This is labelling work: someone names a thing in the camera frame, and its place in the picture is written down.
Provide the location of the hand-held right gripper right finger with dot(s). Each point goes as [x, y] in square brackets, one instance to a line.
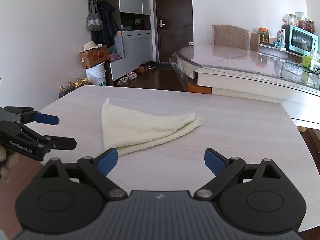
[213, 162]

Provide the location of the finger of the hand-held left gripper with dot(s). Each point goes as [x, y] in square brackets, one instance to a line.
[47, 119]
[25, 140]

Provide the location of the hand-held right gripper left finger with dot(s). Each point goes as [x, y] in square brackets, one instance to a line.
[107, 162]

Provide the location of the cream towel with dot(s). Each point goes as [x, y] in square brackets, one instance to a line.
[140, 130]

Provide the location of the person's left hand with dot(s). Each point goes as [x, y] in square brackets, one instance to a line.
[8, 165]

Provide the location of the white plastic bucket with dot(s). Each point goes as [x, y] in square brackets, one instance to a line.
[96, 76]

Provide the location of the orange wooden stool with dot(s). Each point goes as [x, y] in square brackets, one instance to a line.
[198, 88]

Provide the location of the printed cardboard box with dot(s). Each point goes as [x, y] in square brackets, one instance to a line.
[93, 57]

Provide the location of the white dining table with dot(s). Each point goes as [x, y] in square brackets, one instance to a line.
[237, 82]

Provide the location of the white sun hat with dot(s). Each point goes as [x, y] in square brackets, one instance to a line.
[90, 46]

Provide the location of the row of shoes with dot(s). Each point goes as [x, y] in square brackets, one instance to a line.
[131, 75]

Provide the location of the pile of colourful bags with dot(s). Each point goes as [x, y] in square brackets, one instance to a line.
[115, 54]

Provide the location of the grey hanging bag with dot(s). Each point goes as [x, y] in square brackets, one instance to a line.
[95, 22]

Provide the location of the clear plastic table cover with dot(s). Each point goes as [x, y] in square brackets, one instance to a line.
[237, 55]

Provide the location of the dark hanging jacket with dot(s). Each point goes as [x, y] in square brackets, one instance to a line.
[108, 22]

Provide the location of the clear plastic box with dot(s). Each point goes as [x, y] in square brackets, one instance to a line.
[292, 68]

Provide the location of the wooden desktop shelf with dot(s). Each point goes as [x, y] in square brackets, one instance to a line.
[254, 42]

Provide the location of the beige quilted chair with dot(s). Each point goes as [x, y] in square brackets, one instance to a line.
[230, 36]

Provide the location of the glass jar orange lid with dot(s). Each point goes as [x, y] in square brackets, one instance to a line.
[263, 37]

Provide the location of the green tissue box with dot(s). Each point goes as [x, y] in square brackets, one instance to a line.
[307, 61]

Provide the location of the clear snack bag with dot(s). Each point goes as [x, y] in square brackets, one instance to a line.
[281, 38]

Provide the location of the silver door lock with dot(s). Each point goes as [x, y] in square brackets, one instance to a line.
[162, 22]

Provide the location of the teal toaster oven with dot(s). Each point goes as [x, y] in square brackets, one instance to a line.
[300, 40]

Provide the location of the dark brown door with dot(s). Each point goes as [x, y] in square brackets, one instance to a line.
[175, 5]

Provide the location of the glass jar pale contents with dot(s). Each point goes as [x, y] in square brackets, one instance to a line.
[293, 20]

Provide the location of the glass jar red contents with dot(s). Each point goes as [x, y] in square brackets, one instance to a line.
[310, 26]
[301, 24]

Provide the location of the white plastic bag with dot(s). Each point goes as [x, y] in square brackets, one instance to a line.
[300, 15]

